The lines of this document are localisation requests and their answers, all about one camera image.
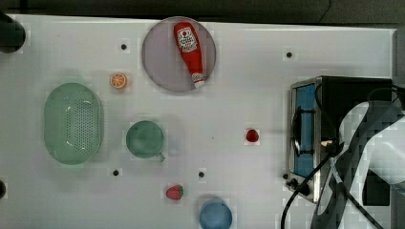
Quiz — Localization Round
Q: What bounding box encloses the peeled plush banana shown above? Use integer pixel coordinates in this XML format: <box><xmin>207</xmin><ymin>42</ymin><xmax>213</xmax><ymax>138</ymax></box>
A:
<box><xmin>321</xmin><ymin>140</ymin><xmax>332</xmax><ymax>147</ymax></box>

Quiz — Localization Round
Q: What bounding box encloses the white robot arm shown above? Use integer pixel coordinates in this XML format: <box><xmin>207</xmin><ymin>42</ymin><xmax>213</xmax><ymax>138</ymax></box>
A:
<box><xmin>310</xmin><ymin>101</ymin><xmax>404</xmax><ymax>229</ymax></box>

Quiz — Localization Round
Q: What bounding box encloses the black silver toaster oven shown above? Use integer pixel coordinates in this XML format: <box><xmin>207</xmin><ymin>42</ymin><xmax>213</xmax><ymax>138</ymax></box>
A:
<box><xmin>288</xmin><ymin>76</ymin><xmax>393</xmax><ymax>191</ymax></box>

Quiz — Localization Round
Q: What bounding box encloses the small red tomato toy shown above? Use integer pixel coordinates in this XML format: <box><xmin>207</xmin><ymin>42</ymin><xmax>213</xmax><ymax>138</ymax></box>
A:
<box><xmin>245</xmin><ymin>129</ymin><xmax>260</xmax><ymax>143</ymax></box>

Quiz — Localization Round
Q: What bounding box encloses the green plastic mug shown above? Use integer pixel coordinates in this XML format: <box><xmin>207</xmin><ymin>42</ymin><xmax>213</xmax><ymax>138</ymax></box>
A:
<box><xmin>125</xmin><ymin>120</ymin><xmax>165</xmax><ymax>162</ymax></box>

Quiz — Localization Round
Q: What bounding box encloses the grey round plate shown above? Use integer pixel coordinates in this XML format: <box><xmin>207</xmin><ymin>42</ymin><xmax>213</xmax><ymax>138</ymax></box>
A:
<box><xmin>141</xmin><ymin>16</ymin><xmax>216</xmax><ymax>93</ymax></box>

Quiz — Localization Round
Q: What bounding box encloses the red strawberry toy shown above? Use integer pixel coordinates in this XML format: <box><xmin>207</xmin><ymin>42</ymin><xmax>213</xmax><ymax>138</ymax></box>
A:
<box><xmin>165</xmin><ymin>184</ymin><xmax>183</xmax><ymax>200</ymax></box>

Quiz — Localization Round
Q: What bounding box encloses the red plush ketchup bottle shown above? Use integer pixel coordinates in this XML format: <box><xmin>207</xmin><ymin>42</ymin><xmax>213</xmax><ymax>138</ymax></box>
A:
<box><xmin>173</xmin><ymin>22</ymin><xmax>205</xmax><ymax>88</ymax></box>

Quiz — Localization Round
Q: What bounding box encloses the orange slice toy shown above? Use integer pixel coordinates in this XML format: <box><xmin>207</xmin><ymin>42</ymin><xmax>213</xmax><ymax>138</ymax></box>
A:
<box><xmin>110</xmin><ymin>73</ymin><xmax>128</xmax><ymax>90</ymax></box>

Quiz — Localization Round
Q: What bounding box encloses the green perforated colander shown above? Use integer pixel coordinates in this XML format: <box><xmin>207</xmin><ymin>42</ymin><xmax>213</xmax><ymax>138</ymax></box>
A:
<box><xmin>43</xmin><ymin>81</ymin><xmax>104</xmax><ymax>166</ymax></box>

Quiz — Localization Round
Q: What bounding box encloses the dark grey cylinder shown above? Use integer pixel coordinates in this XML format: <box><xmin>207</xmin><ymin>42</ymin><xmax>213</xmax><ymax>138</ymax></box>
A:
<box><xmin>0</xmin><ymin>12</ymin><xmax>26</xmax><ymax>53</ymax></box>

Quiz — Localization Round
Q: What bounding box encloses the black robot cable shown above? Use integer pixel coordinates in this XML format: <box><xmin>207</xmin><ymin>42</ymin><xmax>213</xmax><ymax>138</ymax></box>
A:
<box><xmin>280</xmin><ymin>83</ymin><xmax>405</xmax><ymax>229</ymax></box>

